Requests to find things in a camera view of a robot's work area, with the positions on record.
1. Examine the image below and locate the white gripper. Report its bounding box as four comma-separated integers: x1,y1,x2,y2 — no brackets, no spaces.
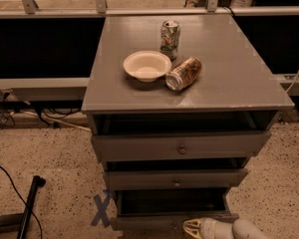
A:
182,218,217,239

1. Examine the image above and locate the grey bottom drawer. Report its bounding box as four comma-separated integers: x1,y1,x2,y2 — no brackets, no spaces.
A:
111,188,238,231

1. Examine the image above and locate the grey drawer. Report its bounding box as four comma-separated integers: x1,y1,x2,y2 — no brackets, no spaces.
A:
111,188,238,231
103,157,247,190
92,112,274,162

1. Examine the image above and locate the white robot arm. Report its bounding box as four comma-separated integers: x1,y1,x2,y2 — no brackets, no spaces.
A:
182,217,269,239

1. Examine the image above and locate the grey middle drawer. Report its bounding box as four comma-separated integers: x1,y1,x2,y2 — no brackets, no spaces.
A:
103,157,247,190

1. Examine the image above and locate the grey top drawer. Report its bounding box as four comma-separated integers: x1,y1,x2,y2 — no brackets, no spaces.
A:
92,112,274,162

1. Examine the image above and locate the grey drawer cabinet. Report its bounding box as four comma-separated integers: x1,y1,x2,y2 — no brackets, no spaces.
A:
81,14,295,197

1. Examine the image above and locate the blue tape cross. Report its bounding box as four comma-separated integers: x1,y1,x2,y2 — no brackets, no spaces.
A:
91,190,112,228

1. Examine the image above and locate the lying orange drink can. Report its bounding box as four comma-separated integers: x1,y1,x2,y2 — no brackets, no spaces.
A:
165,57,202,92

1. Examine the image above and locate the white paper bowl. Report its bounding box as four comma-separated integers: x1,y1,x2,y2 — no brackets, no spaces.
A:
123,51,171,83

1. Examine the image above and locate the black metal stand leg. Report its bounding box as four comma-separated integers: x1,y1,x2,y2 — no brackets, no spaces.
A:
0,175,46,239

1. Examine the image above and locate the upright drink can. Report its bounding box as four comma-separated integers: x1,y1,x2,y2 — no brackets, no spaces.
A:
160,20,180,60

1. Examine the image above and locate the grey metal railing frame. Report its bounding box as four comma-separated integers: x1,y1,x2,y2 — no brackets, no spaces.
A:
0,0,299,103

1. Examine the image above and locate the white cable at right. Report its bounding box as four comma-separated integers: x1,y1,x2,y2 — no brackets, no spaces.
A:
284,51,299,95

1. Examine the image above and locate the black floor cable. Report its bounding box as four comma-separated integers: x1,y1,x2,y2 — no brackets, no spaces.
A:
0,156,44,239

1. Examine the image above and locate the cable bundle under rail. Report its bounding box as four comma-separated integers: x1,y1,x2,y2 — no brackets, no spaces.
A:
0,89,92,133

